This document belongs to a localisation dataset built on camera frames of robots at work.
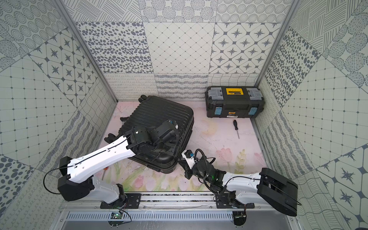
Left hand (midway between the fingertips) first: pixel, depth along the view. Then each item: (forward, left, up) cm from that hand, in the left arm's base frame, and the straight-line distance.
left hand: (179, 150), depth 66 cm
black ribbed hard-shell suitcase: (+29, +21, -4) cm, 36 cm away
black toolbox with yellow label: (+42, -35, -9) cm, 55 cm away
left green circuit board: (-23, +33, -27) cm, 48 cm away
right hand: (0, +1, -17) cm, 17 cm away
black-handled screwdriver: (+34, -38, -24) cm, 56 cm away
